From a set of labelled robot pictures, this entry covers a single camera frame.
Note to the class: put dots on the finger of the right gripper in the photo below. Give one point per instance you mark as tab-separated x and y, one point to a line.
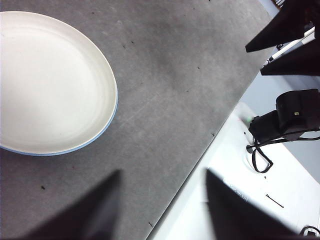
287	25
300	62

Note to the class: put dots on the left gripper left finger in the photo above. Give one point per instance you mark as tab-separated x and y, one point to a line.
95	215

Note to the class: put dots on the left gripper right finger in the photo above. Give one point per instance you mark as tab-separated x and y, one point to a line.
232	220

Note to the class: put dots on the white round plate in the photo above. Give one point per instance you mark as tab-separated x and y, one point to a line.
50	82

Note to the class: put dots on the white bar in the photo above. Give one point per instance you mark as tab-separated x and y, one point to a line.
292	47

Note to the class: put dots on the thin black pin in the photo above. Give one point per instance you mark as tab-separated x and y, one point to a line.
275	201

